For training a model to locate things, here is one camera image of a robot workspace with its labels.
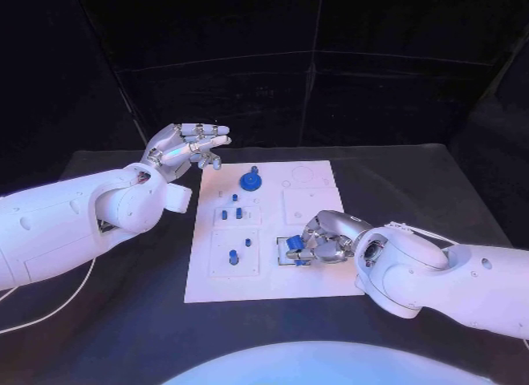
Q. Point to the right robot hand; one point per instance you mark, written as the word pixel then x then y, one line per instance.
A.
pixel 334 234

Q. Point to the white task board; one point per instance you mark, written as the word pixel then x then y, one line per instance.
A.
pixel 265 234

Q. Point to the long blue cylinder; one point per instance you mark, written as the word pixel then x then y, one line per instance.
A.
pixel 233 257

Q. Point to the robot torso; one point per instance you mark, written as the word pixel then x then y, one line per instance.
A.
pixel 330 364

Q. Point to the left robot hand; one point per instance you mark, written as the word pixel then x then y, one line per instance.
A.
pixel 178 150

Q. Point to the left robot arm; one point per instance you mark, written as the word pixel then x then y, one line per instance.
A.
pixel 64 216

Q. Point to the blue gear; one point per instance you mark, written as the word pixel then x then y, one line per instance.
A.
pixel 250 181

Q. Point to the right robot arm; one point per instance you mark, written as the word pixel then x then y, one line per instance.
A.
pixel 455 279

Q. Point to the blue block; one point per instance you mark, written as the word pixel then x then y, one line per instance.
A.
pixel 295 243

